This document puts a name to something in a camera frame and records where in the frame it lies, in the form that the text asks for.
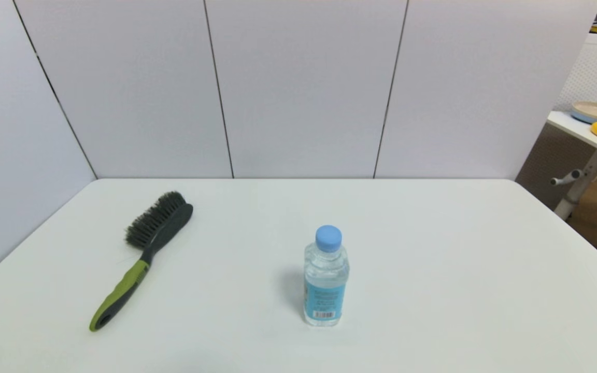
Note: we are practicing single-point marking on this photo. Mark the clear water bottle blue cap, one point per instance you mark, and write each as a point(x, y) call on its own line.
point(325, 290)

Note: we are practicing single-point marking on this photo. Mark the white side table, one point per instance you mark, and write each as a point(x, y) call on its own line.
point(578, 130)

